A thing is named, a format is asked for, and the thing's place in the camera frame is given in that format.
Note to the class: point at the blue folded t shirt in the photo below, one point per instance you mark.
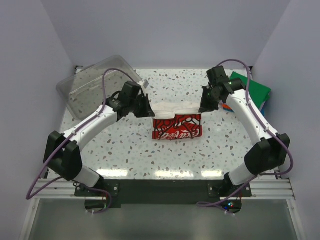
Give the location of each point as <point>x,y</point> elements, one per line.
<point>263,111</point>

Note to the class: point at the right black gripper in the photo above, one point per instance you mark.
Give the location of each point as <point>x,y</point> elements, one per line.
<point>205,107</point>

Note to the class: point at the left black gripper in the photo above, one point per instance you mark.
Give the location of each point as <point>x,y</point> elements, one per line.
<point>147,112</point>

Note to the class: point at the green folded t shirt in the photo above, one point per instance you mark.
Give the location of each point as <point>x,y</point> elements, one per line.
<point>258,92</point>

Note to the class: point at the clear plastic bin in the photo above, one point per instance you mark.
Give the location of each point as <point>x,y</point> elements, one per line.
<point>82,93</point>

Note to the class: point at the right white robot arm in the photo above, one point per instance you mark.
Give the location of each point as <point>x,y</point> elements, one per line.
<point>269,148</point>

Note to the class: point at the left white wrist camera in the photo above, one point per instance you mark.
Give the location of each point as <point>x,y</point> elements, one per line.
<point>144,83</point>

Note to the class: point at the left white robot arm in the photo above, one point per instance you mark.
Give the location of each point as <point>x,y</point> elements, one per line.
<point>63,150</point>

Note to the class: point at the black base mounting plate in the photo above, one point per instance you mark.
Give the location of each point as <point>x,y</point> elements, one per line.
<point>112,193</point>

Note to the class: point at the white t shirt red print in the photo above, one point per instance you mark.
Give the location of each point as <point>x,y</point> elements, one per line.
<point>176,121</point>

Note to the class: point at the orange folded t shirt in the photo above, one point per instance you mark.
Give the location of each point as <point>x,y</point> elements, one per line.
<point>226,107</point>

